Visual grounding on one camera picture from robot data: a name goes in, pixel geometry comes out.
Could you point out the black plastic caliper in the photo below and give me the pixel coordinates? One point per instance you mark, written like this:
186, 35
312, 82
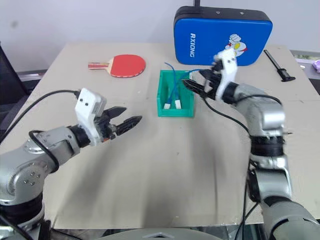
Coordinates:
278, 67

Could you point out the black mesh chair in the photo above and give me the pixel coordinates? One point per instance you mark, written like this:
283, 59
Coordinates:
10, 72

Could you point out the blue RXIONG punching pad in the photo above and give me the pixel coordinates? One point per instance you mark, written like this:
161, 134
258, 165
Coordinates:
212, 35

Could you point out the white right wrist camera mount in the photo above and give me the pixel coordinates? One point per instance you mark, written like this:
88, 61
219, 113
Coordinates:
228, 70

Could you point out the black pole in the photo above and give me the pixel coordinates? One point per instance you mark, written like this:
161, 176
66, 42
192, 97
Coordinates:
196, 3

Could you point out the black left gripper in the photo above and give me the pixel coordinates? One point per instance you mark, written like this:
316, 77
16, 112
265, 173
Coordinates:
106, 128

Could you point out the green plastic bin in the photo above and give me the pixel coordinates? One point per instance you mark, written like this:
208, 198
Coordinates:
175, 112

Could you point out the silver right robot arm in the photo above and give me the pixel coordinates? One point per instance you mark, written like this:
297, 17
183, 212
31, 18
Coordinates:
267, 117

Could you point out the red table tennis paddle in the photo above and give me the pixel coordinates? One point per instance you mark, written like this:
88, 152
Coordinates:
127, 65

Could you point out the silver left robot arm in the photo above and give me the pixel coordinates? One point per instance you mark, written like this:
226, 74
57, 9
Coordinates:
20, 170

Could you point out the purple small object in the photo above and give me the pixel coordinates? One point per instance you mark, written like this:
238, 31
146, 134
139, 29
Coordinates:
317, 66

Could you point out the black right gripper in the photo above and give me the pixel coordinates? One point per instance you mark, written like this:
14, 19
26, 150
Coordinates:
214, 86

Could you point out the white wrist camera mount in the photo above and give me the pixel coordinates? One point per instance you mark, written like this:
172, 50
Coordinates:
87, 102
228, 70

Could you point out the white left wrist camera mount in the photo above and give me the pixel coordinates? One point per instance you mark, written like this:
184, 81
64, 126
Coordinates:
87, 102

